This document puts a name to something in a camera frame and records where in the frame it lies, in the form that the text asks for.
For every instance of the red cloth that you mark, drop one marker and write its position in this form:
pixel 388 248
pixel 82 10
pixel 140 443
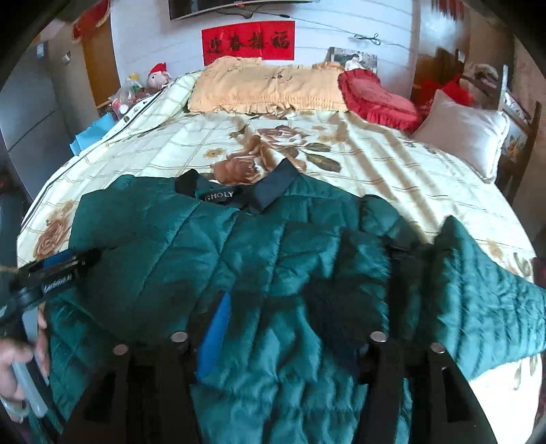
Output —
pixel 452 92

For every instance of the red fringed pennant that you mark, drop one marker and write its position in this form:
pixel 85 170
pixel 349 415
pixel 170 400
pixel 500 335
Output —
pixel 89 19

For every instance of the green quilted jacket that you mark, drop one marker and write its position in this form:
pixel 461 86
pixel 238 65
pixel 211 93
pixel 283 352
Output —
pixel 264 264

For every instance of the floral bedspread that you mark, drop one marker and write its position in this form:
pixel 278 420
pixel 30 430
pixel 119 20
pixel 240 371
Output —
pixel 362 162

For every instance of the red heart-shaped pillow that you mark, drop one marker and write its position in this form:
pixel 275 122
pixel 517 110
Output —
pixel 375 100

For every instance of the red wall banner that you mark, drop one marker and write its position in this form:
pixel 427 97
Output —
pixel 247 42

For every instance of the yellow frilled pillow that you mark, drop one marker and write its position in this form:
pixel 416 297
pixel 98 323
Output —
pixel 264 89

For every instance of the grey refrigerator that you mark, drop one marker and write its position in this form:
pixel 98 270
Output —
pixel 38 119

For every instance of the clear plastic bag of goods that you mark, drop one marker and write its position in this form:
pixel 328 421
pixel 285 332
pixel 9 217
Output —
pixel 128 96

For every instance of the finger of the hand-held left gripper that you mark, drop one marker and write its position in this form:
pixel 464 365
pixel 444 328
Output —
pixel 87 258
pixel 57 260

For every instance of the wooden door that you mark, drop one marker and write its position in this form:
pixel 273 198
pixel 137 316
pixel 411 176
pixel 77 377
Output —
pixel 100 64

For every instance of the blue paper bag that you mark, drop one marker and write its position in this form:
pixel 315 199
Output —
pixel 96 130

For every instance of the hanging scissors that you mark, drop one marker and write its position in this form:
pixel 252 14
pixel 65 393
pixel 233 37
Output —
pixel 367 39

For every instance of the wall-mounted television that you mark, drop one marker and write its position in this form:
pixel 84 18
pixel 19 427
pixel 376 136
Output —
pixel 192 8

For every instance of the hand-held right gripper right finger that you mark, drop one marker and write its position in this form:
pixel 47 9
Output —
pixel 384 375

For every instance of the framed photo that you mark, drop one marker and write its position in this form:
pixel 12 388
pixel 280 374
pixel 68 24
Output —
pixel 354 59

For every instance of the white pillow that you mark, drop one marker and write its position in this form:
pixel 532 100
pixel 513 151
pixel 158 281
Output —
pixel 460 132

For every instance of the stuffed toy with red hat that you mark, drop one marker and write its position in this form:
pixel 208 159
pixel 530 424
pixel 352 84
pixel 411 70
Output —
pixel 158 77

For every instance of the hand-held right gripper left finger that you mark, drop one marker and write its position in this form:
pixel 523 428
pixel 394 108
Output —
pixel 215 337

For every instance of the person's left hand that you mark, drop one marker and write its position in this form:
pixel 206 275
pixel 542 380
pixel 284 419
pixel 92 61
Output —
pixel 15 367

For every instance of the wooden chair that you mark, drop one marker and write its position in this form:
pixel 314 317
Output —
pixel 522 128

